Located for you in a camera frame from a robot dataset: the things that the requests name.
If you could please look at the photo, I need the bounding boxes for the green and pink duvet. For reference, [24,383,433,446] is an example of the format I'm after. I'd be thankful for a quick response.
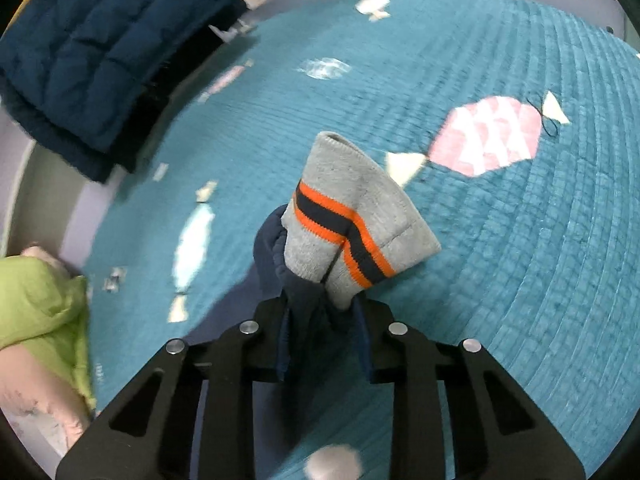
[0,244,99,456]

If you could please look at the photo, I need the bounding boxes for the navy puffer jacket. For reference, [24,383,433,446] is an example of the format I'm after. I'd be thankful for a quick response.
[0,0,251,184]

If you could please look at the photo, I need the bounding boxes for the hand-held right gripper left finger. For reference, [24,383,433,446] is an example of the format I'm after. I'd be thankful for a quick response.
[55,300,291,480]

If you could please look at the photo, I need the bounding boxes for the navy sweatshirt with grey cuffs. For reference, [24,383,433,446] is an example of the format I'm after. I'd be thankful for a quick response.
[186,131,442,480]

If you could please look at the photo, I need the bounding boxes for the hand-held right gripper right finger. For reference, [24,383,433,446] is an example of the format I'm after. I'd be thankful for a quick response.
[351,301,586,480]

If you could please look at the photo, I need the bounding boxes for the teal candy print blanket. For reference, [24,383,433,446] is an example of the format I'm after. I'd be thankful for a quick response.
[85,0,640,480]

